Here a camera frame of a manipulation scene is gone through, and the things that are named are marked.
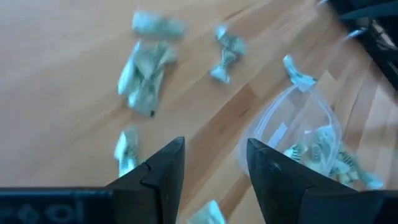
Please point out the clear plastic container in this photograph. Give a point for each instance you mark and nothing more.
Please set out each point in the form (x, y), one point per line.
(292, 124)

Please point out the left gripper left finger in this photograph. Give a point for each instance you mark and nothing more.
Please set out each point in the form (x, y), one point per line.
(161, 186)

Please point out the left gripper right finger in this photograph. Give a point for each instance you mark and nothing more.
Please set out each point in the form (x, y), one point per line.
(280, 193)

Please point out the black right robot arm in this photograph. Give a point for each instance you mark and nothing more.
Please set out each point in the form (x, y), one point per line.
(382, 49)

